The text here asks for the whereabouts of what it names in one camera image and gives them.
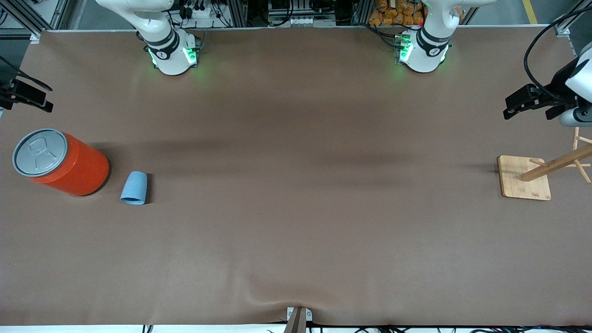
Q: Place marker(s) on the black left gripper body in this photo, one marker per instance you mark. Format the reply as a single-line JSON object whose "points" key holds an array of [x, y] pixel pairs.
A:
{"points": [[557, 82]]}

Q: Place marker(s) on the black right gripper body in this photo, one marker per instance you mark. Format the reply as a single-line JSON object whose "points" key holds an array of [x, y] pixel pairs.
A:
{"points": [[10, 89]]}

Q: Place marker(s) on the light blue cup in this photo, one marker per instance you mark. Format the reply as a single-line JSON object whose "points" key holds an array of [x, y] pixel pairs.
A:
{"points": [[134, 186]]}

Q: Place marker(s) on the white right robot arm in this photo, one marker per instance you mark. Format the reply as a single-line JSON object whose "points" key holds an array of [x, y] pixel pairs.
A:
{"points": [[162, 41]]}

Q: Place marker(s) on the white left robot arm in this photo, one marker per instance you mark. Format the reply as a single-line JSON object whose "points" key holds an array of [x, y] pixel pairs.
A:
{"points": [[428, 46]]}

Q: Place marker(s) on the wooden cup rack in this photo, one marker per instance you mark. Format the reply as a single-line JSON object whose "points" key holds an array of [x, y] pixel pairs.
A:
{"points": [[525, 178]]}

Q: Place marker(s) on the orange can with silver lid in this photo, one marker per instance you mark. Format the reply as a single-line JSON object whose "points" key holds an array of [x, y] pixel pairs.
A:
{"points": [[78, 169]]}

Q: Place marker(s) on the orange snack bags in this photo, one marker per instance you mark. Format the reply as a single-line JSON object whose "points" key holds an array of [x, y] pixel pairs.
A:
{"points": [[397, 13]]}

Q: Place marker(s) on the white power strip with plugs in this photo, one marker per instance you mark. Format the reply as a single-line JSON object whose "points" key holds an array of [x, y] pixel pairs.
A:
{"points": [[208, 11]]}

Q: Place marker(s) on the small white power strip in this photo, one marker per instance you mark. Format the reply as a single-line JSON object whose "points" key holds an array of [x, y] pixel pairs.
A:
{"points": [[304, 21]]}

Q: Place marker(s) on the brown table mat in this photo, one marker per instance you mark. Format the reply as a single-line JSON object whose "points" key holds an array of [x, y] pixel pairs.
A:
{"points": [[296, 208]]}

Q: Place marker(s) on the aluminium frame strut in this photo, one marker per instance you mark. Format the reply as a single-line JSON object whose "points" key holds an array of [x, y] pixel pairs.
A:
{"points": [[571, 18], [25, 16]]}

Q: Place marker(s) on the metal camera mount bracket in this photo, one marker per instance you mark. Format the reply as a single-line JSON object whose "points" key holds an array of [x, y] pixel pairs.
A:
{"points": [[298, 319]]}

